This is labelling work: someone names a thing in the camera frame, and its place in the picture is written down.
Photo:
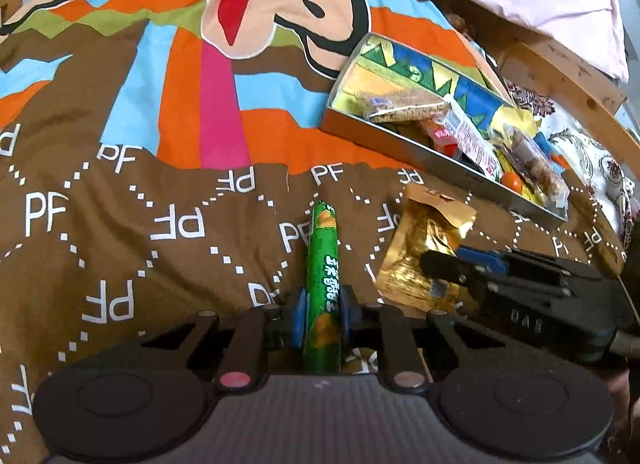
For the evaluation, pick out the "wooden bed frame rail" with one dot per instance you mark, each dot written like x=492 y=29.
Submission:
x=550 y=69

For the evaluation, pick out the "orange round candy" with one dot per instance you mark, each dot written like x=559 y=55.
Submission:
x=512 y=181

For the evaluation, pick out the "monkey print colourful blanket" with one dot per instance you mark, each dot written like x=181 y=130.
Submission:
x=162 y=157

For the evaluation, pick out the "nut bar clear wrapper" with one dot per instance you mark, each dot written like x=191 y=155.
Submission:
x=531 y=162

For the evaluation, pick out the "white wrapped snack bar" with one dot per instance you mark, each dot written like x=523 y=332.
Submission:
x=470 y=142

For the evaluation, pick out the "oat bar clear wrapper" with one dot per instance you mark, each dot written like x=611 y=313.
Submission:
x=408 y=105

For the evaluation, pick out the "red candy packet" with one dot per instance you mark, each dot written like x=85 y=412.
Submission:
x=440 y=139

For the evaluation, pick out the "gold foil snack bag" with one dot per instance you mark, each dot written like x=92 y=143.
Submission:
x=432 y=221

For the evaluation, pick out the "green snack tube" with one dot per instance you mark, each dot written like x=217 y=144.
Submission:
x=322 y=344

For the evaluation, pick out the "colourful open snack box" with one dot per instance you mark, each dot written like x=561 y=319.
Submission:
x=380 y=65

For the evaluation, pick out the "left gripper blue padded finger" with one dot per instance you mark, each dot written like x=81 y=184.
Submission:
x=445 y=267
x=349 y=306
x=480 y=257
x=295 y=318

